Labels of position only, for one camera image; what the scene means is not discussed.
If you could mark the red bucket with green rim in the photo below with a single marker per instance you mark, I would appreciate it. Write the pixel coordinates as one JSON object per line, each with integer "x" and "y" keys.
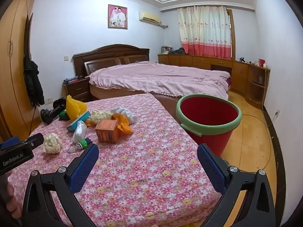
{"x": 208, "y": 113}

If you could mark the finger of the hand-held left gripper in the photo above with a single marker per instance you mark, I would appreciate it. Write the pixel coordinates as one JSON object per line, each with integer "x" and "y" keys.
{"x": 7, "y": 140}
{"x": 30, "y": 140}

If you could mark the green round object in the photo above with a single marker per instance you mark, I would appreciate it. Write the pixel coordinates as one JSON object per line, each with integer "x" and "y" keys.
{"x": 63, "y": 115}

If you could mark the teal and white medicine box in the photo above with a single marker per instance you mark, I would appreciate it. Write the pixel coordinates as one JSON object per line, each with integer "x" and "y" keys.
{"x": 80, "y": 120}

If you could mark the black device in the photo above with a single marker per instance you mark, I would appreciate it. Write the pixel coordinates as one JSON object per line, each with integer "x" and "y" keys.
{"x": 49, "y": 114}

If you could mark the pink checked quilt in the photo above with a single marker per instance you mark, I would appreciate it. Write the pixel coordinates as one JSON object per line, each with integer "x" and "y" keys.
{"x": 153, "y": 78}

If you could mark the glass jar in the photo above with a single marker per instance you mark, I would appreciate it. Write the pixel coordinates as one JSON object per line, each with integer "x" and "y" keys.
{"x": 260, "y": 79}

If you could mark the dark wooden headboard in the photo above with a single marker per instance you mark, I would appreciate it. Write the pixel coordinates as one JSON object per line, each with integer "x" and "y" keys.
{"x": 106, "y": 52}

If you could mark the orange cloth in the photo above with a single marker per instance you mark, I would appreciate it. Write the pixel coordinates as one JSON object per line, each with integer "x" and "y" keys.
{"x": 124, "y": 125}

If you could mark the long wooden cabinet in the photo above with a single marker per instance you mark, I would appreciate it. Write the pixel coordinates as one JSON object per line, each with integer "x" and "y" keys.
{"x": 239, "y": 73}

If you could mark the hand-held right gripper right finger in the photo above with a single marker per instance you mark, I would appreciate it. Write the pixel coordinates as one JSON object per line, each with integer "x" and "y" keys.
{"x": 210, "y": 167}

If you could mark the pink floral bed sheet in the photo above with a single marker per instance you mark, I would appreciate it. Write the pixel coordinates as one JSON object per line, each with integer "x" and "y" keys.
{"x": 142, "y": 170}

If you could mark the cream crumpled paper ball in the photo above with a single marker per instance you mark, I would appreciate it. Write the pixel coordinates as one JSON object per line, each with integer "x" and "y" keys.
{"x": 52, "y": 144}

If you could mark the wall air conditioner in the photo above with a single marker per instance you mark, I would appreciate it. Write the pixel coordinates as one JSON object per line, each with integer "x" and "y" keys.
{"x": 149, "y": 17}

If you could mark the orange cardboard box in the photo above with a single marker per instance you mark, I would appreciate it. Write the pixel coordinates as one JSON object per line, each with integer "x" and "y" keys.
{"x": 106, "y": 132}

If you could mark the small black gadget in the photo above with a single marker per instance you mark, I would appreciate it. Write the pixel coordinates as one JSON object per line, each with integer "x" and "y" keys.
{"x": 242, "y": 59}

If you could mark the white and pink curtain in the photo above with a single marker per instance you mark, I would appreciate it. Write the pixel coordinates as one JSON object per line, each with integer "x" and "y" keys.
{"x": 203, "y": 33}

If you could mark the person's left hand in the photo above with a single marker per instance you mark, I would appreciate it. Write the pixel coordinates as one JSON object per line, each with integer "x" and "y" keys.
{"x": 11, "y": 205}

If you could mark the yellow wavy plastic tray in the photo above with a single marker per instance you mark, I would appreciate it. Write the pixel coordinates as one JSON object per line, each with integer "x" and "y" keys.
{"x": 73, "y": 108}

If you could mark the cream crumpled paper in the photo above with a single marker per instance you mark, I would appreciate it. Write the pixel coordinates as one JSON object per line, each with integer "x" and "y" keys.
{"x": 99, "y": 116}

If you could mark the dark wooden nightstand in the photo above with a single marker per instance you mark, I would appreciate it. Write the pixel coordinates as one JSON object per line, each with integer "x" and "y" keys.
{"x": 75, "y": 89}

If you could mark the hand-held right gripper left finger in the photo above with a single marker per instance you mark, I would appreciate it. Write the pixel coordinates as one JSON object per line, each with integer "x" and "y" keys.
{"x": 84, "y": 170}

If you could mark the wall socket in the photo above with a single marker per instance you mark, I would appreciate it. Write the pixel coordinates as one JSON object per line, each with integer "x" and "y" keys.
{"x": 277, "y": 114}
{"x": 48, "y": 100}

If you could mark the dark clothing pile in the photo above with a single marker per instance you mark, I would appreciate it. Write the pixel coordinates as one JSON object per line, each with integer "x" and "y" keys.
{"x": 177, "y": 51}

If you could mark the black round object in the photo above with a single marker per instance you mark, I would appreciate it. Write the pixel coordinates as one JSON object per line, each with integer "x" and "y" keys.
{"x": 59, "y": 102}

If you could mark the white cloth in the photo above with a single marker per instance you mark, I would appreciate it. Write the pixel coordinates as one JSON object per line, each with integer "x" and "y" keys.
{"x": 125, "y": 113}

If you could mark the black hanging jacket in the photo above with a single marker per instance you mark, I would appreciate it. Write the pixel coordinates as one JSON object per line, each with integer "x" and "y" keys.
{"x": 33, "y": 82}

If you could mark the red cup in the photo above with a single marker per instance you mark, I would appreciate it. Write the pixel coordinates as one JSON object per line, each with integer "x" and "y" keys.
{"x": 261, "y": 62}

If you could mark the framed wall photo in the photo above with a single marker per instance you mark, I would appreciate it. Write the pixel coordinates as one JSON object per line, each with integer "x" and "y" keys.
{"x": 117, "y": 16}

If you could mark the wooden wardrobe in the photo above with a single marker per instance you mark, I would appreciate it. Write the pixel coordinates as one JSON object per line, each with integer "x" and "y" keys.
{"x": 14, "y": 52}

